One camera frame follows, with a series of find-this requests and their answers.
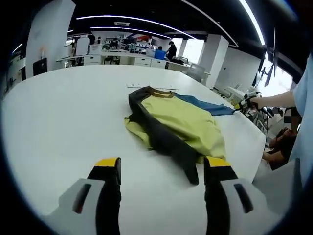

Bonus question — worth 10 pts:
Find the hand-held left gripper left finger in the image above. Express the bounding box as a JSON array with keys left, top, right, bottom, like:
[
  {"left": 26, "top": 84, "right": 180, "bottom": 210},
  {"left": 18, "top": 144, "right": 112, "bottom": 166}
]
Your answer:
[{"left": 47, "top": 156, "right": 122, "bottom": 235}]

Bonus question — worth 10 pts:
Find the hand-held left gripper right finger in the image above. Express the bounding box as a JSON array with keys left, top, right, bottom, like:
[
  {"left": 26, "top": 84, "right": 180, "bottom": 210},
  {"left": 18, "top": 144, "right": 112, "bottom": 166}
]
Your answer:
[{"left": 203, "top": 156, "right": 282, "bottom": 235}]

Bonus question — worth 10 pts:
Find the yellow-green colour-block garment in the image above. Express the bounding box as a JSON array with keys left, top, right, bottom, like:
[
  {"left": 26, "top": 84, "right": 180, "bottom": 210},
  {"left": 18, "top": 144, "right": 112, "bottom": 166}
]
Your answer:
[{"left": 124, "top": 85, "right": 237, "bottom": 186}]

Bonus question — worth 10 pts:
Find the person's right hand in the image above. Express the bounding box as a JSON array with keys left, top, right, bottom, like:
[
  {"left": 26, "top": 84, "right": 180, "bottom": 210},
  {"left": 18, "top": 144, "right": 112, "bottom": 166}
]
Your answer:
[{"left": 249, "top": 96, "right": 264, "bottom": 110}]

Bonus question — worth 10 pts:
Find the black stand with screens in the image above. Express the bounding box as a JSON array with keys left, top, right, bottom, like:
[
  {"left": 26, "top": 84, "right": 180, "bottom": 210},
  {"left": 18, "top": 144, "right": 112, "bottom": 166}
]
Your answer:
[{"left": 254, "top": 45, "right": 279, "bottom": 87}]

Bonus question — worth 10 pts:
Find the white square pillar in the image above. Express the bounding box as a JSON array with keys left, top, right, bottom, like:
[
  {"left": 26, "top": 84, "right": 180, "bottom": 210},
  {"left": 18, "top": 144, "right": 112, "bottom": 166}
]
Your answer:
[
  {"left": 200, "top": 33, "right": 230, "bottom": 90},
  {"left": 25, "top": 0, "right": 77, "bottom": 74}
]

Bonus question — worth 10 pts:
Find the person's light blue shirt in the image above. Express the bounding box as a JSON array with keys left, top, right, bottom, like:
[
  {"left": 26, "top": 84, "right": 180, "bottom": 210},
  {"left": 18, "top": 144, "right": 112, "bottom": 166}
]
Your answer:
[{"left": 288, "top": 52, "right": 313, "bottom": 187}]

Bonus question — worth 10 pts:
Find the wide bright ceiling light strip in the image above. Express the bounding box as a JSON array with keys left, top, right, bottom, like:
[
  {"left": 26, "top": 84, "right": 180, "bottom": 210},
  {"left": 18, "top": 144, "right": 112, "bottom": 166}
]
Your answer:
[{"left": 238, "top": 0, "right": 267, "bottom": 47}]

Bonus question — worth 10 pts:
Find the long white desk row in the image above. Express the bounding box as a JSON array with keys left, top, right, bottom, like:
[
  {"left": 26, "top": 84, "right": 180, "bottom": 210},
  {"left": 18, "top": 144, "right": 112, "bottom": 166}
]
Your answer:
[{"left": 56, "top": 50, "right": 192, "bottom": 72}]

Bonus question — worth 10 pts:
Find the long ceiling light strip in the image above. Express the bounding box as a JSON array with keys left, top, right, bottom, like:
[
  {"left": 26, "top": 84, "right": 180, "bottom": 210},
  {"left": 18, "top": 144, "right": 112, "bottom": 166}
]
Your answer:
[
  {"left": 76, "top": 15, "right": 196, "bottom": 40},
  {"left": 89, "top": 26, "right": 172, "bottom": 40}
]

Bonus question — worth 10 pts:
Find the black cabinet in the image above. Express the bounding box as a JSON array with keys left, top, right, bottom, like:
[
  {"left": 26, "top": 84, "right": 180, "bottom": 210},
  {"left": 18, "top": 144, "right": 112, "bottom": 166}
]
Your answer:
[{"left": 33, "top": 58, "right": 48, "bottom": 76}]

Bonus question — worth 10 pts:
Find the white standing board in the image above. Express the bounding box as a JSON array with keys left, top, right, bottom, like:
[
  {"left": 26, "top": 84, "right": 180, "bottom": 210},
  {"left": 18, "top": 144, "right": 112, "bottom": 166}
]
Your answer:
[{"left": 75, "top": 37, "right": 90, "bottom": 56}]

